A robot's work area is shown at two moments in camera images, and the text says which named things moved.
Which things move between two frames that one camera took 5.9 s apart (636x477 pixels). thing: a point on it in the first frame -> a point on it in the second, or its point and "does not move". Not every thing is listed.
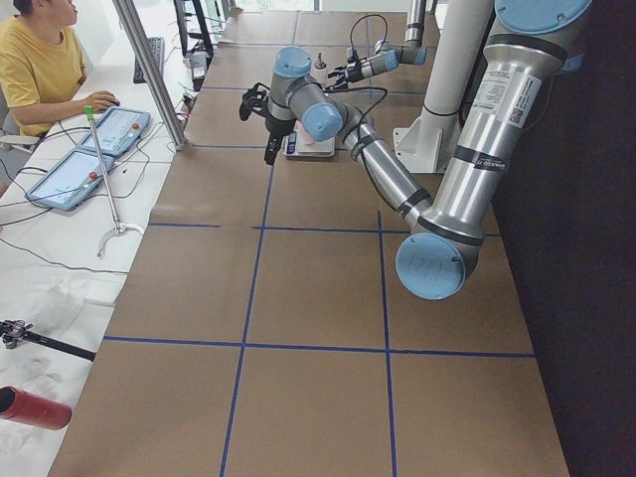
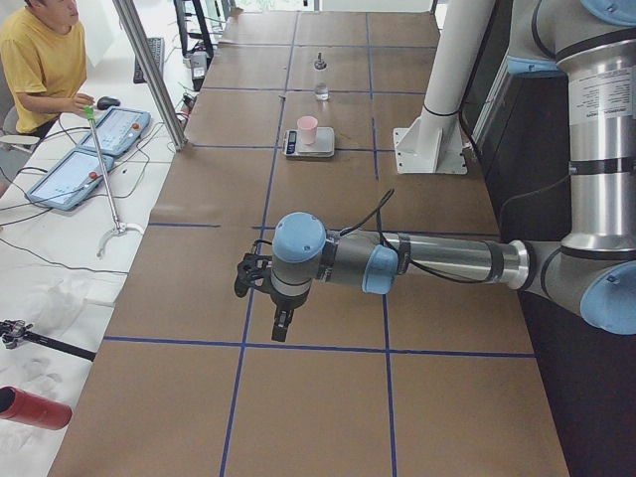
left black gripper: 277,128 -> 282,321
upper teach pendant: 118,131 does not move
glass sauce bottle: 319,74 does not move
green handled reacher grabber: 120,228 does not move
